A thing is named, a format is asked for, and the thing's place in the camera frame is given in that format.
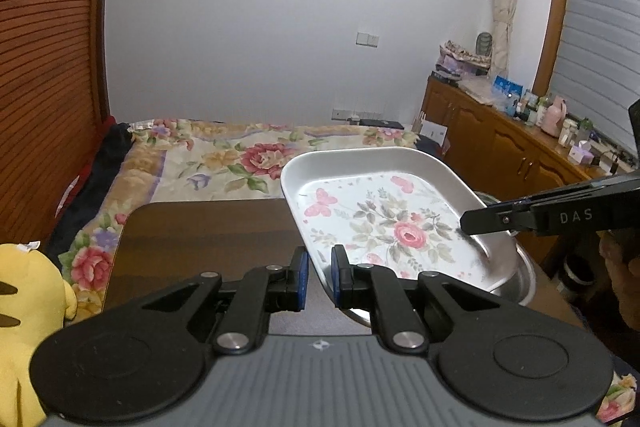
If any pile of folded fabrics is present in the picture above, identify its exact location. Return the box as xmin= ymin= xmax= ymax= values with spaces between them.
xmin=435 ymin=40 xmax=491 ymax=79

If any white wall switch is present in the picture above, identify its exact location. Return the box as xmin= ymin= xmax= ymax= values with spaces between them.
xmin=356 ymin=31 xmax=380 ymax=48

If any pink thermos bottle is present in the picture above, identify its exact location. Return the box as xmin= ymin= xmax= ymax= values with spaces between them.
xmin=541 ymin=95 xmax=566 ymax=138

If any black clothing pile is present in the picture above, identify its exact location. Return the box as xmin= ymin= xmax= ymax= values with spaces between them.
xmin=44 ymin=116 xmax=132 ymax=268

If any floral bed cover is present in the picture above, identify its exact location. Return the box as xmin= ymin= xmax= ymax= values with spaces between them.
xmin=58 ymin=119 xmax=419 ymax=321

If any near large steel bowl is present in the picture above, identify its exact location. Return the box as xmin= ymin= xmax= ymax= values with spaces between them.
xmin=342 ymin=191 xmax=537 ymax=327

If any wooden sideboard cabinet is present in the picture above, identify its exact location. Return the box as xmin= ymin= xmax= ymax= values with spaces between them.
xmin=418 ymin=74 xmax=616 ymax=268

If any yellow plush toy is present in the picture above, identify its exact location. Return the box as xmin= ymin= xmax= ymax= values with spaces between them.
xmin=1 ymin=244 xmax=77 ymax=426

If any wooden louvered wardrobe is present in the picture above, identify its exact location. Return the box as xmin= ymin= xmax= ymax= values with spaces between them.
xmin=1 ymin=0 xmax=110 ymax=243

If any floral square plate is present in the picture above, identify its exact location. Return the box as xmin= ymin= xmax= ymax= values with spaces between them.
xmin=280 ymin=147 xmax=518 ymax=293

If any grey window blind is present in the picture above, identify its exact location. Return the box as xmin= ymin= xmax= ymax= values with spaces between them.
xmin=550 ymin=0 xmax=639 ymax=154

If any wall power outlet strip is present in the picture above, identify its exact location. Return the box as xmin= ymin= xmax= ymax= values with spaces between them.
xmin=331 ymin=108 xmax=384 ymax=121

